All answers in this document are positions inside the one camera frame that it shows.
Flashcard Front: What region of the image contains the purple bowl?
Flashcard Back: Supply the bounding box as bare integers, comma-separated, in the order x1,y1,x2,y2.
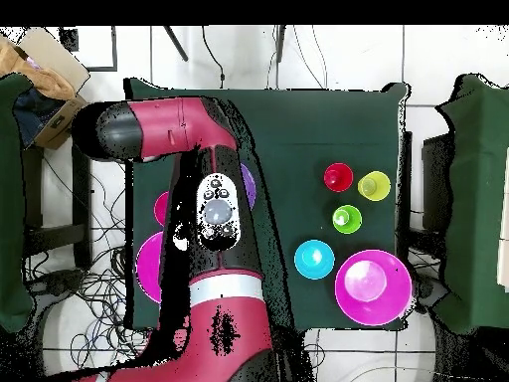
239,161,258,213

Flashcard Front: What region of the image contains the large pink bowl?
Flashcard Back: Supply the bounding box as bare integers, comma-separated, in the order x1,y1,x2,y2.
334,249,414,327
135,230,165,304

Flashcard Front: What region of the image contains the small blue bowl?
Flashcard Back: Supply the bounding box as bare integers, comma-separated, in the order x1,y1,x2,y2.
293,239,336,281

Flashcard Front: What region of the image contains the red cup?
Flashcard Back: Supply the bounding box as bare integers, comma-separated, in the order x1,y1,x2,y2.
322,161,355,193

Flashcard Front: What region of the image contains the crimson bowl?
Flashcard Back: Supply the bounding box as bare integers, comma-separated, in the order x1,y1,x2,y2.
153,190,171,228

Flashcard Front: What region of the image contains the green cup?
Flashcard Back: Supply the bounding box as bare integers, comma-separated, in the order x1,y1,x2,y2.
331,204,364,235

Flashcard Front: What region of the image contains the dark green tablecloth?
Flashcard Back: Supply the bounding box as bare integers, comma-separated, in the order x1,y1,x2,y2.
123,76,413,331

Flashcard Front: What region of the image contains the yellow cup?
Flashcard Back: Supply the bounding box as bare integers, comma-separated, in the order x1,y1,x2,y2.
356,170,392,203

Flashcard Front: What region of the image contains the black tripod leg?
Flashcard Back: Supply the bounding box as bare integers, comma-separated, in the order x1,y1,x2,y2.
162,25,190,63
274,25,287,64

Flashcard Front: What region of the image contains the black rounded floor base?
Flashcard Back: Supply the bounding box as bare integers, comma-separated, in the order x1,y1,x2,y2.
37,269,86,295

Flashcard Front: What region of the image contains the cardboard box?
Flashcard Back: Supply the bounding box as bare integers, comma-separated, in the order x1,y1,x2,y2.
0,26,91,151

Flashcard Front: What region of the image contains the green side table cloth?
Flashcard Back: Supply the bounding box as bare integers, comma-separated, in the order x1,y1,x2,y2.
0,73,35,333
434,73,509,335

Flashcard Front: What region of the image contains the black cable with plug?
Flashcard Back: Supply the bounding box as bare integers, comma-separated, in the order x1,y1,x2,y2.
200,25,227,90

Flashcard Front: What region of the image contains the tangle of black cables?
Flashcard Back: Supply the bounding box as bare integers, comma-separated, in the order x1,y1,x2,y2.
23,134,160,382

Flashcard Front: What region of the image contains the black stool frame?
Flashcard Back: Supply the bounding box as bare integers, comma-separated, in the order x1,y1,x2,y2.
21,127,93,272

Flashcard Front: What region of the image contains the black square frame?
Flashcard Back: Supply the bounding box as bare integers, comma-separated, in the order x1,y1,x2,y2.
59,25,119,73

